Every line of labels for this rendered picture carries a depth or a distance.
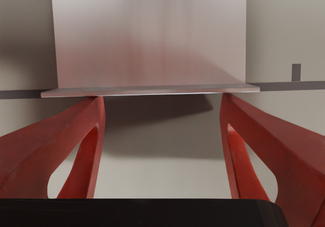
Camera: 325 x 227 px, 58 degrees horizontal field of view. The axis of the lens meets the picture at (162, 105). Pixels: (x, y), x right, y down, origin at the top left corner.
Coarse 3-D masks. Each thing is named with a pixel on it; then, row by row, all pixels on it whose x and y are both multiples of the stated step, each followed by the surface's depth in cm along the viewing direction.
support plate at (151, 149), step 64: (0, 0) 13; (256, 0) 13; (320, 0) 13; (0, 64) 13; (256, 64) 13; (320, 64) 13; (0, 128) 14; (128, 128) 14; (192, 128) 14; (320, 128) 14; (128, 192) 14; (192, 192) 14
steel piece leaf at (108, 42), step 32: (64, 0) 13; (96, 0) 13; (128, 0) 13; (160, 0) 13; (192, 0) 13; (224, 0) 13; (64, 32) 13; (96, 32) 13; (128, 32) 13; (160, 32) 13; (192, 32) 13; (224, 32) 13; (64, 64) 13; (96, 64) 13; (128, 64) 13; (160, 64) 13; (192, 64) 13; (224, 64) 13; (64, 96) 11
